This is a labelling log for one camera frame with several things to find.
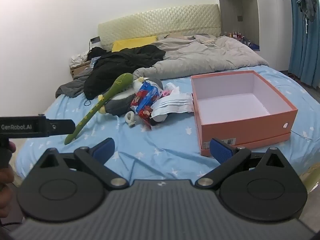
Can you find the person's left hand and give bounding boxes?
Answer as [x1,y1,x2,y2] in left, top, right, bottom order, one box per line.
[0,142,16,218]

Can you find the grey wardrobe shelf unit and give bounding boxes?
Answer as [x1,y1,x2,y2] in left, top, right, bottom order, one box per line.
[216,0,292,72]

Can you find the red snack packet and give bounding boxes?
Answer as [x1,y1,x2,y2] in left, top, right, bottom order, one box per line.
[138,106,153,130]

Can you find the light grey duvet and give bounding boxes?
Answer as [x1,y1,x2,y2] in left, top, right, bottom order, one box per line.
[132,34,269,80]

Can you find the grey-blue hanging shirt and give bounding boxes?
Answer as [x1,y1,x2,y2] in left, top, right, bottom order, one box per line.
[296,0,318,23]

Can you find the cream quilted headboard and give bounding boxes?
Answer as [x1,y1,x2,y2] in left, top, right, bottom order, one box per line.
[98,4,222,52]

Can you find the black wall charger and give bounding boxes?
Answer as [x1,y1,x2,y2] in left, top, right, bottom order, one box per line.
[89,37,101,53]

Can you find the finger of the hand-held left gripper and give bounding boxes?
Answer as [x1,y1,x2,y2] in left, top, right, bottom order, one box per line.
[49,119,75,135]

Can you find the bed with blue star sheet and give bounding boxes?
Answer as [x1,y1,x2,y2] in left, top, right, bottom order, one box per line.
[15,65,320,180]

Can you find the white crumpled clothes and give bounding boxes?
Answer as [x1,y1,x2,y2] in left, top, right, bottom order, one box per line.
[71,51,90,67]

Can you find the grey penguin plush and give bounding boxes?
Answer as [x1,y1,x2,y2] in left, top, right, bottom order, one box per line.
[102,76,164,117]

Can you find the blue and red tissue pack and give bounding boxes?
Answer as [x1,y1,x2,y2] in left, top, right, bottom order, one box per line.
[130,82,163,113]

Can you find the long green plush stick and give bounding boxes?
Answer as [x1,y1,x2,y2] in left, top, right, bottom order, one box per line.
[64,73,134,145]

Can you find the dark grey blanket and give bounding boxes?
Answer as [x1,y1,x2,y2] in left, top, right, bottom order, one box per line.
[55,69,93,98]

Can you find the brown cardboard box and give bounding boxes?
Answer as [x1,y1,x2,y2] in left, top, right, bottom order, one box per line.
[69,60,92,80]

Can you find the small white fuzzy loop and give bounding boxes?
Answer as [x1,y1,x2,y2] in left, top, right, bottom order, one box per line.
[125,111,137,128]

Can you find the pink cardboard box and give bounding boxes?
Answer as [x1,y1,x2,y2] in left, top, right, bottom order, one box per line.
[190,70,298,157]

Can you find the black garment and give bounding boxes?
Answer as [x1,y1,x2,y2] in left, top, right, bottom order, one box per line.
[87,46,110,60]

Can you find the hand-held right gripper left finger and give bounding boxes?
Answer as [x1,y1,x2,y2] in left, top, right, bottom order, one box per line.
[34,137,129,190]

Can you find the black jacket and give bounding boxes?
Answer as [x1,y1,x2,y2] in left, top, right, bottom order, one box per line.
[84,44,167,99]

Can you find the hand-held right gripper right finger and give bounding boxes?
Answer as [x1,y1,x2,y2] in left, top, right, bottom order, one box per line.
[195,138,292,188]

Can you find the yellow pillow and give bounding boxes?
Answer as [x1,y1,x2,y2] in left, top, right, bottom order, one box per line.
[112,36,157,53]

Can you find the row of small bottles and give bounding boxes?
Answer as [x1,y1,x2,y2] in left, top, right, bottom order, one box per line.
[224,31,250,46]

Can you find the blue curtain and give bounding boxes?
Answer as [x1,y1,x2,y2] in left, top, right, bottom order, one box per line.
[287,0,320,89]

